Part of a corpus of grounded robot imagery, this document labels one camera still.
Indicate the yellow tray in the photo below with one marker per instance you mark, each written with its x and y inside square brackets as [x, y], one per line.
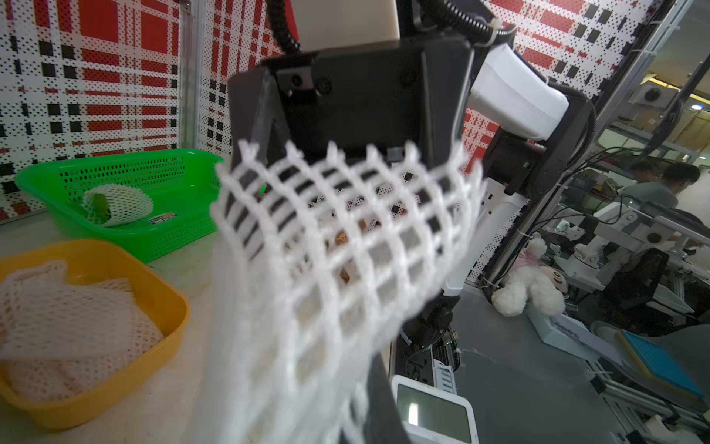
[83, 323]

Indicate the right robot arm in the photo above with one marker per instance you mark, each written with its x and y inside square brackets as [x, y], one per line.
[543, 127]

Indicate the plush toy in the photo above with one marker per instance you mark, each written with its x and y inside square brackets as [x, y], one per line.
[544, 287]

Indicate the empty green basket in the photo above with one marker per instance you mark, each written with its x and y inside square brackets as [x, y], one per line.
[182, 184]

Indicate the white timer device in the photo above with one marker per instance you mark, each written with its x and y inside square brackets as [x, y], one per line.
[431, 415]

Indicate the green custard apple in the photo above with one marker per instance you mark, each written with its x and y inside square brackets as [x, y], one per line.
[98, 208]

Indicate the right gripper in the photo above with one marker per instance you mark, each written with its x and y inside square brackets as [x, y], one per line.
[383, 94]

